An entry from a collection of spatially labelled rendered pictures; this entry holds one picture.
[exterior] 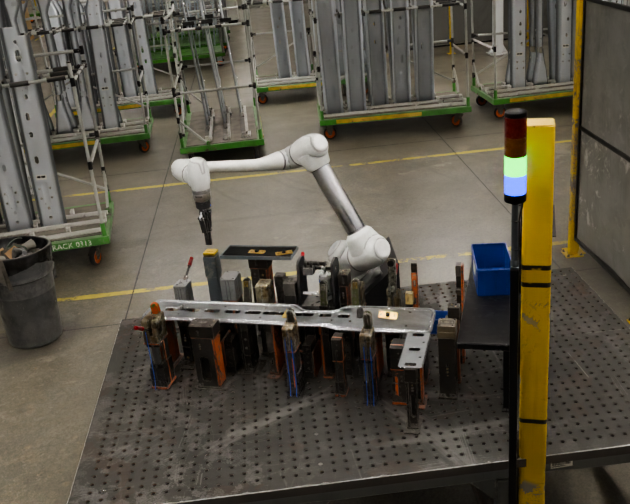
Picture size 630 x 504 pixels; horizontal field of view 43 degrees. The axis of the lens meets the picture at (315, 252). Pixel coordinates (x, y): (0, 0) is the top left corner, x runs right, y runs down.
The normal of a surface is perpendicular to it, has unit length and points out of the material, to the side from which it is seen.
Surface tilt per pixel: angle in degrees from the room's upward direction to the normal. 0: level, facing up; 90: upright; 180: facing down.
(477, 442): 0
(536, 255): 89
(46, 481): 0
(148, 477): 0
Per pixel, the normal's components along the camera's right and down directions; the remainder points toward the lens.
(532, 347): -0.25, 0.40
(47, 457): -0.09, -0.92
